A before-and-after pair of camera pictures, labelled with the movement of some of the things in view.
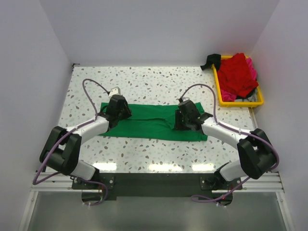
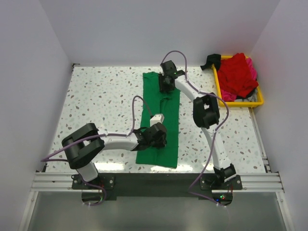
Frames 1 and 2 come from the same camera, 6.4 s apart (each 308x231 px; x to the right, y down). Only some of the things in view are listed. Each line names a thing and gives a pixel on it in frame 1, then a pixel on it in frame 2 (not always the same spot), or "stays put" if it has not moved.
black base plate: (156, 184) stays put
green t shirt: (150, 122) → (154, 102)
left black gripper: (128, 112) → (161, 143)
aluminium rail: (48, 182) stays put
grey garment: (253, 98) stays put
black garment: (213, 58) stays put
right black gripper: (178, 125) → (162, 87)
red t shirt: (235, 76) stays put
